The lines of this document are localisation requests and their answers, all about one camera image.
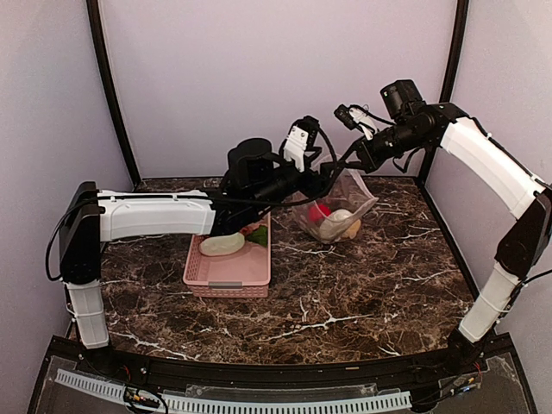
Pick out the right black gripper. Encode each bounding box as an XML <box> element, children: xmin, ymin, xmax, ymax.
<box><xmin>340</xmin><ymin>119</ymin><xmax>429</xmax><ymax>173</ymax></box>

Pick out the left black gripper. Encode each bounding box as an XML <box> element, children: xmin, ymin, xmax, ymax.
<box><xmin>250</xmin><ymin>149</ymin><xmax>348</xmax><ymax>213</ymax></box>

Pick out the red tomato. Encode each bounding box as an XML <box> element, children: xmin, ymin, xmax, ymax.
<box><xmin>308</xmin><ymin>204</ymin><xmax>332</xmax><ymax>223</ymax></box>

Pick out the clear zip top bag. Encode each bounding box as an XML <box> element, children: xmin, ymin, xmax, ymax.
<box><xmin>292</xmin><ymin>169</ymin><xmax>379</xmax><ymax>244</ymax></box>

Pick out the pale green radish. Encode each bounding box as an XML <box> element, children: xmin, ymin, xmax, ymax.
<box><xmin>199</xmin><ymin>225</ymin><xmax>269</xmax><ymax>257</ymax></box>

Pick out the yellow peach fruit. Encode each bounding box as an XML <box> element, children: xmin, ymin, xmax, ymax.
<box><xmin>343</xmin><ymin>220</ymin><xmax>361</xmax><ymax>239</ymax></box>

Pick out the pink perforated plastic basket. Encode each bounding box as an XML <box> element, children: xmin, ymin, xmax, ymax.
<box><xmin>183</xmin><ymin>214</ymin><xmax>271</xmax><ymax>298</ymax></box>

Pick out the white wrinkled radish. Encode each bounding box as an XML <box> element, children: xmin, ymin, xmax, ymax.
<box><xmin>318</xmin><ymin>209</ymin><xmax>353</xmax><ymax>242</ymax></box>

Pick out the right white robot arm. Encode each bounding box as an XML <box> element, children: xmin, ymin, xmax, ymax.
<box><xmin>334</xmin><ymin>79</ymin><xmax>551</xmax><ymax>374</ymax></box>

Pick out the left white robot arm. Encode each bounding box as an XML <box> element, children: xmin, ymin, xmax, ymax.
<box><xmin>52</xmin><ymin>138</ymin><xmax>325</xmax><ymax>376</ymax></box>

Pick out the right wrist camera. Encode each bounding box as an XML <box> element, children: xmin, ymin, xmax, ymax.
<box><xmin>334</xmin><ymin>104</ymin><xmax>379</xmax><ymax>141</ymax></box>

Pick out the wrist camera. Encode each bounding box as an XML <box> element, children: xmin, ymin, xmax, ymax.
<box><xmin>279</xmin><ymin>116</ymin><xmax>322</xmax><ymax>173</ymax></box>
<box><xmin>334</xmin><ymin>104</ymin><xmax>379</xmax><ymax>141</ymax></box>

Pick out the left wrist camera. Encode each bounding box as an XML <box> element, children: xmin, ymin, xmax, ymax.
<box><xmin>279</xmin><ymin>116</ymin><xmax>322</xmax><ymax>173</ymax></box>

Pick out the right black frame post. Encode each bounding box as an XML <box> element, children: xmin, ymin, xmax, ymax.
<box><xmin>417</xmin><ymin>0</ymin><xmax>469</xmax><ymax>186</ymax></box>

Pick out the black frame post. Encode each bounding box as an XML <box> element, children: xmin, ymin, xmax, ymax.
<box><xmin>417</xmin><ymin>0</ymin><xmax>469</xmax><ymax>186</ymax></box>
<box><xmin>85</xmin><ymin>0</ymin><xmax>141</xmax><ymax>188</ymax></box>

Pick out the black front rail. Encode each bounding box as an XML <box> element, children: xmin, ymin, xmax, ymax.
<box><xmin>51</xmin><ymin>344</ymin><xmax>514</xmax><ymax>393</ymax></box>

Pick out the left black frame post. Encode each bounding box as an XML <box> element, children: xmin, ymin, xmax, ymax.
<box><xmin>85</xmin><ymin>0</ymin><xmax>141</xmax><ymax>188</ymax></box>

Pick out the white slotted cable duct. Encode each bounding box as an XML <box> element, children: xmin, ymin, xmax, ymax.
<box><xmin>54</xmin><ymin>368</ymin><xmax>412</xmax><ymax>413</ymax></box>

